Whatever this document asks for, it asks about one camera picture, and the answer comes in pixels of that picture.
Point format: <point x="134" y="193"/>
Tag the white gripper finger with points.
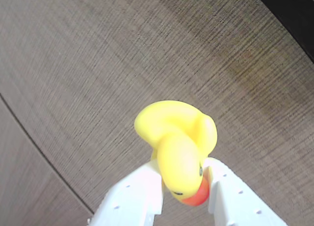
<point x="238" y="199"/>
<point x="132" y="201"/>

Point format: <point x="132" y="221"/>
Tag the black flat board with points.
<point x="296" y="17"/>

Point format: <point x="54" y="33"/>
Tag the yellow rubber duck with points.
<point x="179" y="147"/>

